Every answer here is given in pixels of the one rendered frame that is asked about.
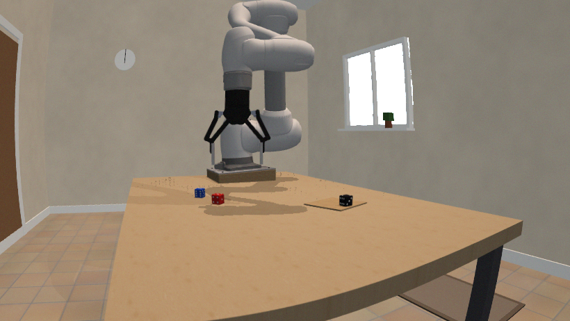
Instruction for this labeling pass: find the brown mat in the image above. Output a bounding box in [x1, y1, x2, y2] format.
[304, 197, 367, 211]

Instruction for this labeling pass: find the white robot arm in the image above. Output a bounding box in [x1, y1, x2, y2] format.
[213, 0, 315, 172]

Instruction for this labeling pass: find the red die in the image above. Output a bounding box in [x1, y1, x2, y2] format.
[212, 193, 225, 204]

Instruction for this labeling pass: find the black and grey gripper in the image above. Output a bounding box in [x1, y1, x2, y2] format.
[204, 90, 270, 165]

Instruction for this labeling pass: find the blue die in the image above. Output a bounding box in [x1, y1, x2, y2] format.
[195, 188, 205, 198]

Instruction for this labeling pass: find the black die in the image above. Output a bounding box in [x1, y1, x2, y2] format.
[339, 195, 352, 206]

